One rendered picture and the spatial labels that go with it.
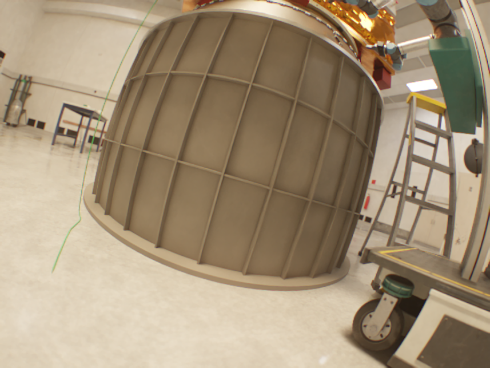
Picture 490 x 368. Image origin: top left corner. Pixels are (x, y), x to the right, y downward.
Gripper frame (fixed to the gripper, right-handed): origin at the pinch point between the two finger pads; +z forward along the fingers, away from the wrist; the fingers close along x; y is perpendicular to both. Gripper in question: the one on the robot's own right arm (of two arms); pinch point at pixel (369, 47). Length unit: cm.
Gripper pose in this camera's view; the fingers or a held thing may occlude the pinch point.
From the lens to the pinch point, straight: 189.4
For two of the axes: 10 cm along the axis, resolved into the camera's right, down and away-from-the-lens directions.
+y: -4.1, 9.0, 1.4
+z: -6.7, -4.0, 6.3
